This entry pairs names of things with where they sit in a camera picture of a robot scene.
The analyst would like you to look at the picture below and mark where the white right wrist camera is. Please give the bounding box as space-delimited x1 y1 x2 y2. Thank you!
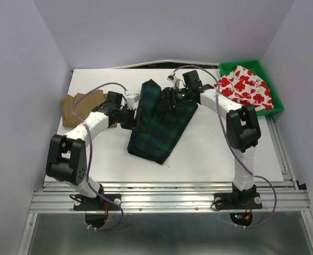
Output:
167 73 185 90

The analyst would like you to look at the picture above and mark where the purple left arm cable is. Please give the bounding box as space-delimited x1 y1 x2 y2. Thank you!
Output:
72 82 129 231

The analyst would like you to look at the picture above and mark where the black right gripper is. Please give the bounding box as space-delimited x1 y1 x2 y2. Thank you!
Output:
158 86 192 112

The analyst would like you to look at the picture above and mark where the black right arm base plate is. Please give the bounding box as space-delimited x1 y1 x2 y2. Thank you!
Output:
211 192 263 211

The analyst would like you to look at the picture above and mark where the dark green plaid skirt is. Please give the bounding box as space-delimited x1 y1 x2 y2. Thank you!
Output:
127 79 198 165

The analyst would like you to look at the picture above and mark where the green plastic tray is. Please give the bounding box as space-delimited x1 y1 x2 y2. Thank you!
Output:
219 59 284 116

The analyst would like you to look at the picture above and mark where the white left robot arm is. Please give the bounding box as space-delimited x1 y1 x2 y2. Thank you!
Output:
46 91 142 209

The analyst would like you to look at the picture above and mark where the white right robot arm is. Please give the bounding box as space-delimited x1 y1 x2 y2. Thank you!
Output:
161 70 263 210

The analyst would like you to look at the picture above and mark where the red floral white skirt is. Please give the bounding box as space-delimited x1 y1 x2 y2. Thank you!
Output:
218 65 274 112

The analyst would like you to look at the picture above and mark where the folded tan skirt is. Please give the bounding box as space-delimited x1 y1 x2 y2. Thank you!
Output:
61 90 107 129

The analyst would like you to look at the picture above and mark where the aluminium rail frame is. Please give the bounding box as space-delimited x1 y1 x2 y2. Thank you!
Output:
18 171 313 254

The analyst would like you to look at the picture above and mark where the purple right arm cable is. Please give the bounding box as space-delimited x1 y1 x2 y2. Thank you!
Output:
172 65 278 230

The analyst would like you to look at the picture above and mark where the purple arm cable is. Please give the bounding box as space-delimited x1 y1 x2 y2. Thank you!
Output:
72 82 129 231
172 65 278 230

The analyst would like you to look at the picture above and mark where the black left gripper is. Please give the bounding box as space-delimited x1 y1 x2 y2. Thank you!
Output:
116 106 146 132

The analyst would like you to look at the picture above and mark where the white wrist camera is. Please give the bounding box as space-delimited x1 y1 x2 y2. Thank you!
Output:
167 73 185 90
124 90 141 110

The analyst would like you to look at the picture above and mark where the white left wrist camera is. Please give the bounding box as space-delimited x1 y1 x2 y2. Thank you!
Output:
124 90 141 110

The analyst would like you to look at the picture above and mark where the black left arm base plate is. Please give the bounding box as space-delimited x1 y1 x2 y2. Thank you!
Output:
70 193 122 211

